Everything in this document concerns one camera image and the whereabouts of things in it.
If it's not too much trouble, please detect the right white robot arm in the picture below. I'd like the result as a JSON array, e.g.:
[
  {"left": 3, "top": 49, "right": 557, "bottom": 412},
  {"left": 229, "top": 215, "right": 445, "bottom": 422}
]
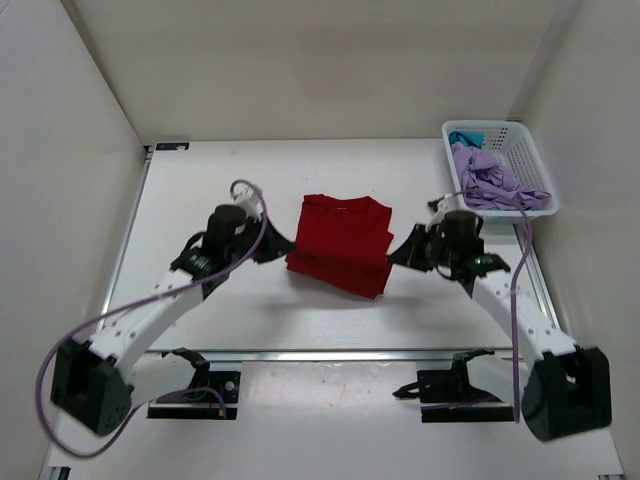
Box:
[{"left": 387, "top": 211, "right": 612, "bottom": 442}]

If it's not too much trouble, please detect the red t shirt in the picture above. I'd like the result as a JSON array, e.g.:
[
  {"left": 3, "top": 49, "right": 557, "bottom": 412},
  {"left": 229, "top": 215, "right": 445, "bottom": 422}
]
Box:
[{"left": 286, "top": 194, "right": 394, "bottom": 300}]

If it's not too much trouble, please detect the aluminium rail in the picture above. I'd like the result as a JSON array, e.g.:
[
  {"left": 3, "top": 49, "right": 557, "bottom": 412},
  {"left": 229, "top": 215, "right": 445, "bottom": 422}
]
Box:
[{"left": 89, "top": 347, "right": 571, "bottom": 366}]

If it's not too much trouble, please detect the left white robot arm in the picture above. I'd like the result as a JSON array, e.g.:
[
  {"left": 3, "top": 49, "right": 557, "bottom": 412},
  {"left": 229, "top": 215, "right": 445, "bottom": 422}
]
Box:
[{"left": 51, "top": 204, "right": 295, "bottom": 437}]

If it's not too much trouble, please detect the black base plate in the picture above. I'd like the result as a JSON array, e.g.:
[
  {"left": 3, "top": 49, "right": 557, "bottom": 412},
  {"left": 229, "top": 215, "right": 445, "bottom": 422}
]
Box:
[
  {"left": 147, "top": 368, "right": 241, "bottom": 421},
  {"left": 417, "top": 368, "right": 513, "bottom": 423}
]

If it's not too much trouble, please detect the white plastic basket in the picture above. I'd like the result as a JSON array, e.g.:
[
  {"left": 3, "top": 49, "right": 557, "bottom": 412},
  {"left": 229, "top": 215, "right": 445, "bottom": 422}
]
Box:
[{"left": 441, "top": 120, "right": 558, "bottom": 223}]

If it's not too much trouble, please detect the small table label sticker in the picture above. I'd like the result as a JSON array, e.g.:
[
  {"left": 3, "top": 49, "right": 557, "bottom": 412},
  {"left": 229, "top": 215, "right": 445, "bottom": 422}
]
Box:
[{"left": 155, "top": 142, "right": 190, "bottom": 151}]

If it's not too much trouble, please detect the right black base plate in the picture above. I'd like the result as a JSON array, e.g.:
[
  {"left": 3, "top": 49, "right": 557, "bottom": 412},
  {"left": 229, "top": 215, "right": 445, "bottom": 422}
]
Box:
[{"left": 417, "top": 368, "right": 513, "bottom": 423}]

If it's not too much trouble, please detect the purple t shirt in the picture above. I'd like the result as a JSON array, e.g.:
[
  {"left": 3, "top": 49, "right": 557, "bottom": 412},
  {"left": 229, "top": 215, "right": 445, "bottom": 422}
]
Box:
[{"left": 451, "top": 142, "right": 551, "bottom": 211}]

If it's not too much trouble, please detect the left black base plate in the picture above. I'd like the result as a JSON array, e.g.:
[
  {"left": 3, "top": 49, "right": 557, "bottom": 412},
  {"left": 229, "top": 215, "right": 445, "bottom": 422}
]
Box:
[{"left": 147, "top": 368, "right": 241, "bottom": 421}]

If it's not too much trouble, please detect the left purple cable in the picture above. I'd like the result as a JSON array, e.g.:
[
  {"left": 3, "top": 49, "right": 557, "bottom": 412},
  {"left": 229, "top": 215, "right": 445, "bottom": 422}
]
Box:
[{"left": 35, "top": 178, "right": 269, "bottom": 459}]

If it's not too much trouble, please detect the teal t shirt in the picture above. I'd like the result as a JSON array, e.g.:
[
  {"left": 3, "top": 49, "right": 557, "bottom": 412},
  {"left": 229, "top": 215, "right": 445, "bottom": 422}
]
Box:
[{"left": 448, "top": 130, "right": 484, "bottom": 149}]

